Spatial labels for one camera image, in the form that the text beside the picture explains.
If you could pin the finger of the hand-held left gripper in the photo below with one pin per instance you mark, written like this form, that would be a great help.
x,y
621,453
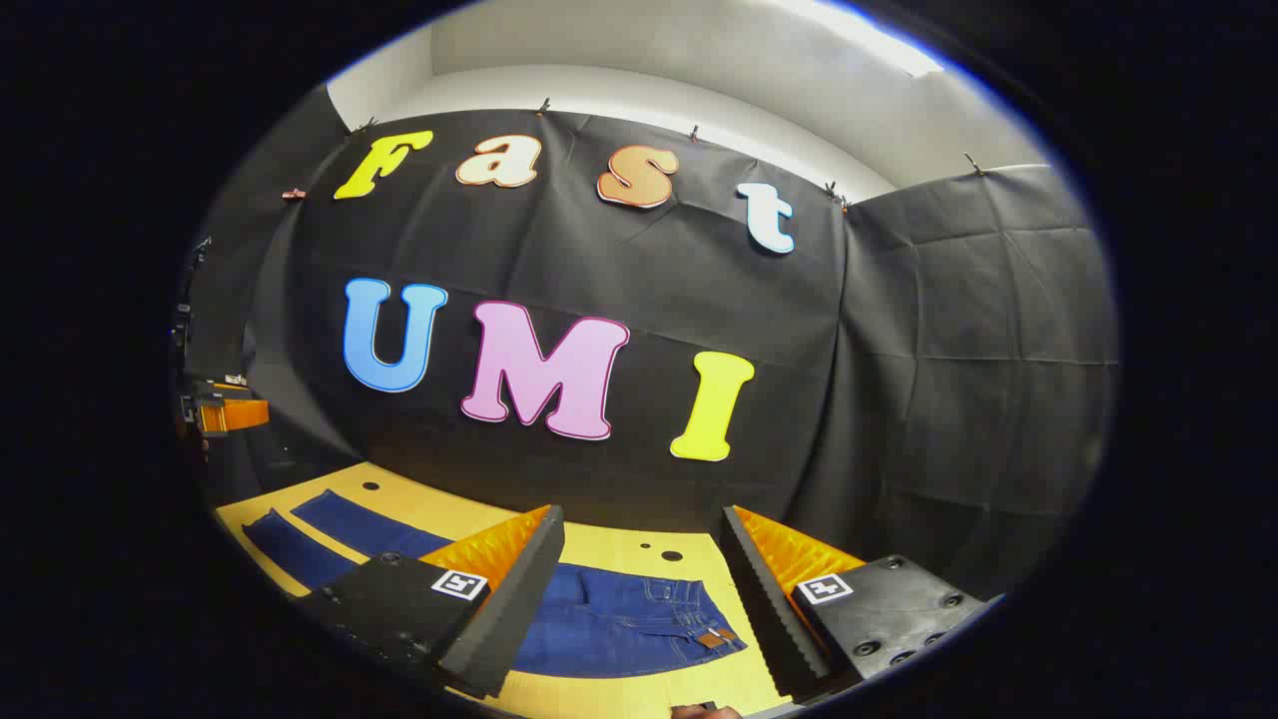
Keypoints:
x,y
235,414

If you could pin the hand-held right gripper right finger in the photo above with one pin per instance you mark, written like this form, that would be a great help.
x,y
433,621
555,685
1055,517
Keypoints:
x,y
764,609

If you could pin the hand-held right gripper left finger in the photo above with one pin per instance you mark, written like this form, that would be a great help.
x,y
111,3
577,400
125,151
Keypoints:
x,y
519,599

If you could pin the blue denim jeans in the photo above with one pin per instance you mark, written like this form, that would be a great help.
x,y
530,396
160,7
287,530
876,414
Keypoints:
x,y
619,624

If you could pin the black backdrop cloth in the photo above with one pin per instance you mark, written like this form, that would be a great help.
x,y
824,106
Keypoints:
x,y
649,280

